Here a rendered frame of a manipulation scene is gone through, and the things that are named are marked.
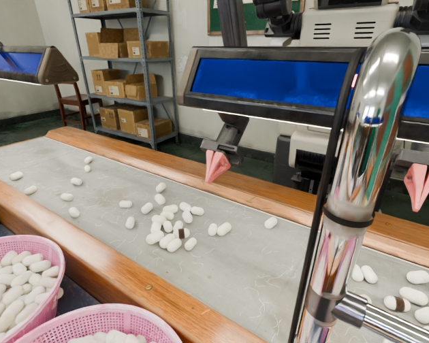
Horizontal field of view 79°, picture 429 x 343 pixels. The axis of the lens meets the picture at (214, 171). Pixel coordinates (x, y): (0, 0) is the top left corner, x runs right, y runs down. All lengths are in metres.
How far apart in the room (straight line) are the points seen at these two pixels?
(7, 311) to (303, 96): 0.52
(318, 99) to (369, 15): 0.74
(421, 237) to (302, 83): 0.47
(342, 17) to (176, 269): 0.87
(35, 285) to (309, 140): 0.91
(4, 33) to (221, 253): 4.86
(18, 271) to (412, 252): 0.74
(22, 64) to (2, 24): 4.41
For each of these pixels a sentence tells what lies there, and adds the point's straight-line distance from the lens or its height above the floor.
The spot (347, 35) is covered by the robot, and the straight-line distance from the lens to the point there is 1.02.
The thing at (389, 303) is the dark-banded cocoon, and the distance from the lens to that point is 0.52.
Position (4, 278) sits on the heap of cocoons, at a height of 0.74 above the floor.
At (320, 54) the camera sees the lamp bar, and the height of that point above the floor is 1.10.
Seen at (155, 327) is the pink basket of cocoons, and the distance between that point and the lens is 0.43.
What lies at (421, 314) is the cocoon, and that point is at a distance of 0.53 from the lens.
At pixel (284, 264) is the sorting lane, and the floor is 0.74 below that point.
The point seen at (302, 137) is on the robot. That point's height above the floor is 0.80.
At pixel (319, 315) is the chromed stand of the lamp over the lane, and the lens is 0.21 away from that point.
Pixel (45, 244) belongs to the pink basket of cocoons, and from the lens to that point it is 0.63.
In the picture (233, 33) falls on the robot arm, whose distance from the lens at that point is 0.67.
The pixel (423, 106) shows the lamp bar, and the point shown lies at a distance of 0.28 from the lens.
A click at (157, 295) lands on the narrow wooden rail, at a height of 0.76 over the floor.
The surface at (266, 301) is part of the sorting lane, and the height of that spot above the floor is 0.74.
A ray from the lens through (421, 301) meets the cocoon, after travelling 0.55.
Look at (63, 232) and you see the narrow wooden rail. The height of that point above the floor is 0.76.
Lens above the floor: 1.11
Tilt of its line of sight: 26 degrees down
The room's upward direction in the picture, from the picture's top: straight up
